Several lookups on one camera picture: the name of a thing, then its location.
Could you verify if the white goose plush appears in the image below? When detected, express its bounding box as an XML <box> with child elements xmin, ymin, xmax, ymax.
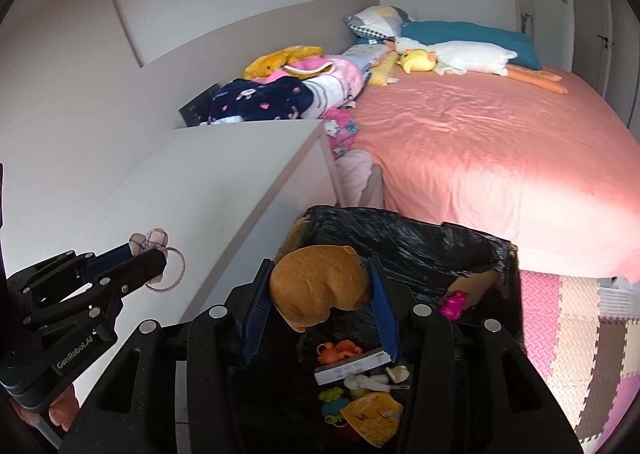
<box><xmin>395</xmin><ymin>37</ymin><xmax>570</xmax><ymax>95</ymax></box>

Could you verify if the pink plastic toy mold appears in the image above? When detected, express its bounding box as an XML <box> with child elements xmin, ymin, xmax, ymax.
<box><xmin>440</xmin><ymin>290</ymin><xmax>470</xmax><ymax>321</ymax></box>

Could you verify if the yellow duck plush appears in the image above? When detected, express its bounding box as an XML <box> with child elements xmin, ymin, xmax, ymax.
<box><xmin>396</xmin><ymin>48</ymin><xmax>437</xmax><ymax>75</ymax></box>

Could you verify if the pastel foam floor mat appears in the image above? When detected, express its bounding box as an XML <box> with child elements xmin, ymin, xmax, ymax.
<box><xmin>520</xmin><ymin>269</ymin><xmax>640</xmax><ymax>445</ymax></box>

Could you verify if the orange plastic toy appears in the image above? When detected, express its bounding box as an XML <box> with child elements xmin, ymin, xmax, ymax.
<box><xmin>316</xmin><ymin>340</ymin><xmax>363</xmax><ymax>366</ymax></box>

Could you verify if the pink blanket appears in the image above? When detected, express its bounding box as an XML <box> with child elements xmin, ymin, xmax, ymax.
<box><xmin>282</xmin><ymin>57</ymin><xmax>366</xmax><ymax>117</ymax></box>

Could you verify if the white plastic toy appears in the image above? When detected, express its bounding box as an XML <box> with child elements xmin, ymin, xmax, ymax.
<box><xmin>345</xmin><ymin>374</ymin><xmax>391</xmax><ymax>393</ymax></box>

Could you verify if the yellow dotted cushion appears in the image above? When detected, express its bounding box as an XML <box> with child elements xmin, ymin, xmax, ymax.
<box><xmin>367</xmin><ymin>53</ymin><xmax>398</xmax><ymax>88</ymax></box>

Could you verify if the plaid bow hair tie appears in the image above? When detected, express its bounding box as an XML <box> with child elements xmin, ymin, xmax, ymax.
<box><xmin>129</xmin><ymin>228</ymin><xmax>187</xmax><ymax>292</ymax></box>

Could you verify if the black wall socket panel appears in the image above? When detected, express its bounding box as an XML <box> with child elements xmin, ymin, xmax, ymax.
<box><xmin>179</xmin><ymin>83</ymin><xmax>221</xmax><ymax>127</ymax></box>

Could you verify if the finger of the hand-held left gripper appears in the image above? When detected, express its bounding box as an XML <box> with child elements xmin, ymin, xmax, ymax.
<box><xmin>90</xmin><ymin>249</ymin><xmax>168</xmax><ymax>299</ymax></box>
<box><xmin>77</xmin><ymin>243</ymin><xmax>137</xmax><ymax>281</ymax></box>

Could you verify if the yellow printed snack packet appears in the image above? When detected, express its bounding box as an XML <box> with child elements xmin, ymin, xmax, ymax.
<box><xmin>341</xmin><ymin>391</ymin><xmax>405</xmax><ymax>447</ymax></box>

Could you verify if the bed with pink sheet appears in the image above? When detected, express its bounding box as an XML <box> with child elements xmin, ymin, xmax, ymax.
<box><xmin>345</xmin><ymin>67</ymin><xmax>640</xmax><ymax>282</ymax></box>

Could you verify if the pale blue printed pillow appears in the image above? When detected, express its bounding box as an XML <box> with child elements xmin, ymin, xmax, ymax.
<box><xmin>342</xmin><ymin>44</ymin><xmax>393</xmax><ymax>70</ymax></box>

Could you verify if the white cloth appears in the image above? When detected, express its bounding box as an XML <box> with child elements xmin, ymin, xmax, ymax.
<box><xmin>335</xmin><ymin>149</ymin><xmax>376</xmax><ymax>207</ymax></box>

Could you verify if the person's left hand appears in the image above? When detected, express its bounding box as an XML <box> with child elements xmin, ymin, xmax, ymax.
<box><xmin>20</xmin><ymin>383</ymin><xmax>81</xmax><ymax>432</ymax></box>

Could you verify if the white desk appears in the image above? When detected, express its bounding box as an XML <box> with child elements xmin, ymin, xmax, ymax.
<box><xmin>75</xmin><ymin>119</ymin><xmax>341</xmax><ymax>385</ymax></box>

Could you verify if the grey yellow checked pillow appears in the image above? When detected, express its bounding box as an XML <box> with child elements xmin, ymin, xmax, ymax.
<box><xmin>344</xmin><ymin>6</ymin><xmax>416</xmax><ymax>40</ymax></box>

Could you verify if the black bag lined cardboard box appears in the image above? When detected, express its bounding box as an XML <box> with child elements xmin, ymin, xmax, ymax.
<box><xmin>227</xmin><ymin>204</ymin><xmax>526</xmax><ymax>454</ymax></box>

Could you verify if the pink printed cloth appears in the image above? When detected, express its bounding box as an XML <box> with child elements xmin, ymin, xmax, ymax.
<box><xmin>322</xmin><ymin>107</ymin><xmax>360</xmax><ymax>160</ymax></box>

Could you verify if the long white carton box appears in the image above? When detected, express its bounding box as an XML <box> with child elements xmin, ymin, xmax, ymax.
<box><xmin>314</xmin><ymin>348</ymin><xmax>391</xmax><ymax>386</ymax></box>

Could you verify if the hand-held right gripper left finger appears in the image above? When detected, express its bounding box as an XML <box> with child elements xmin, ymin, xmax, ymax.
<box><xmin>75</xmin><ymin>258</ymin><xmax>275</xmax><ymax>454</ymax></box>

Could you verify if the teal pillow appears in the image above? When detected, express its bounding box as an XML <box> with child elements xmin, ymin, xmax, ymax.
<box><xmin>400</xmin><ymin>20</ymin><xmax>543</xmax><ymax>70</ymax></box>

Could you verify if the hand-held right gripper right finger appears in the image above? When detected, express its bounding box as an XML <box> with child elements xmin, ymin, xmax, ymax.
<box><xmin>366</xmin><ymin>257</ymin><xmax>583</xmax><ymax>454</ymax></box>

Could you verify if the brown hamster plush toy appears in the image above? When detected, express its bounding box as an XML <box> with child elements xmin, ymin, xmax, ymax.
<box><xmin>269</xmin><ymin>244</ymin><xmax>373</xmax><ymax>333</ymax></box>

